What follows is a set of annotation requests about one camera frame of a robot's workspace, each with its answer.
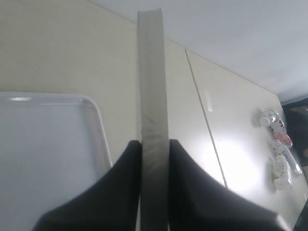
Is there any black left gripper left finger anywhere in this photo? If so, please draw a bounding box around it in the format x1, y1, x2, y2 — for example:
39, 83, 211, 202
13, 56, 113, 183
33, 141, 142, 231

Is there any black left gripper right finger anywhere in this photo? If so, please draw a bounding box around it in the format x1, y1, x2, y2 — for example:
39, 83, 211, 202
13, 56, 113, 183
168, 140, 289, 231

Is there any blue moon cover book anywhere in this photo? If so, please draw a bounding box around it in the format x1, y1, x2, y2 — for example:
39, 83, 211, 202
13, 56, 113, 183
137, 8, 169, 231

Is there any white plastic tray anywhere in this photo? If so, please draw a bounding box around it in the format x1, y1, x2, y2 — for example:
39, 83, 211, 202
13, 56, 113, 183
0, 92, 112, 231

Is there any white dotted plastic bottle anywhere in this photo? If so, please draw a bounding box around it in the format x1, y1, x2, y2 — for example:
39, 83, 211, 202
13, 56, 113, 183
272, 155, 292, 192

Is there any blue label plastic bottle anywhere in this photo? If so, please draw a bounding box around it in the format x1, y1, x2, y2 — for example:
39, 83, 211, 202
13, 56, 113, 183
272, 140, 302, 176

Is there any pink label plastic bottle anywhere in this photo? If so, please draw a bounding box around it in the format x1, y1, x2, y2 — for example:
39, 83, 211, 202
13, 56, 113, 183
259, 108, 293, 148

